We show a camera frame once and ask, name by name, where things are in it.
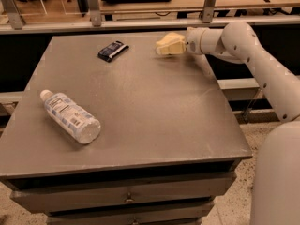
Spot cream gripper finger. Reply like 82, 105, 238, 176
156, 32, 185, 47
156, 42, 186, 55

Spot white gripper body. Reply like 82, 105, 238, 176
186, 27, 205, 54

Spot yellow sponge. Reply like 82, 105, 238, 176
156, 33, 174, 55

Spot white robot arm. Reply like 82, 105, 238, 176
156, 22, 300, 225

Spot clear plastic water bottle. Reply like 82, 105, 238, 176
40, 90, 101, 144

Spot dark blue snack packet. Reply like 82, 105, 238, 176
97, 41, 129, 63

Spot grey drawer cabinet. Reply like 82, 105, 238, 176
0, 33, 251, 225

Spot upper drawer metal knob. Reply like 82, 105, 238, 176
125, 193, 135, 204

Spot drawer metal knob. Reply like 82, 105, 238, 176
131, 218, 140, 225
125, 193, 135, 204

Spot grey metal railing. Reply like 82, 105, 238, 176
1, 0, 300, 34

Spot lower drawer metal knob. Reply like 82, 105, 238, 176
131, 218, 140, 225

